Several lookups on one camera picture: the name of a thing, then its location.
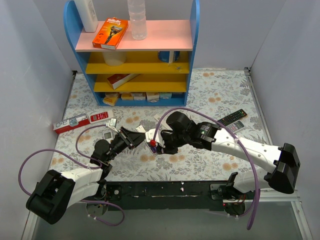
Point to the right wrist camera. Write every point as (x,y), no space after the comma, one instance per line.
(154,139)

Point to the red white calculator remote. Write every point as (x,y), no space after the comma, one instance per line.
(100,117)

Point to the white remote on table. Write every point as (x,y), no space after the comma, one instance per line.
(108,135)

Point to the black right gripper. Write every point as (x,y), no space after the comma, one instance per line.
(161,147)

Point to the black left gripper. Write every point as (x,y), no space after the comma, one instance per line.
(125,137)

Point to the clear plastic bottle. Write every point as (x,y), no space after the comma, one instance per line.
(137,15)

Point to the blue wooden shelf unit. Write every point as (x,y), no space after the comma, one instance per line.
(142,58)

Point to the white remote battery cover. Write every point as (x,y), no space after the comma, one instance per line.
(157,117)

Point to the red white toothpaste box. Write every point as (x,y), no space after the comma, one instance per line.
(71,123)

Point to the orange razor box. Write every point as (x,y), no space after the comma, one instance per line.
(110,34)

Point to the white cup on shelf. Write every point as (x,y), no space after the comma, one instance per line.
(114,58)

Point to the red white box on shelf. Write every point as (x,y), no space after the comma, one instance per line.
(117,80)

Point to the white tall bottle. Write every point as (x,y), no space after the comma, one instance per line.
(87,15)

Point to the grey ac remote control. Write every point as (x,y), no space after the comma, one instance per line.
(236,126)

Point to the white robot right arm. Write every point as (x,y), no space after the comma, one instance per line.
(278,165)

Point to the white slim remote control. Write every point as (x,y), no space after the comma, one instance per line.
(148,137)

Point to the black tv remote control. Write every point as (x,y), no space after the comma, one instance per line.
(233,117)

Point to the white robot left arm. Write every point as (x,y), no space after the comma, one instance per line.
(59,190)

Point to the blue white can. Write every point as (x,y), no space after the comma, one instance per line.
(168,56)

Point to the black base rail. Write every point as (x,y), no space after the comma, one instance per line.
(173,195)

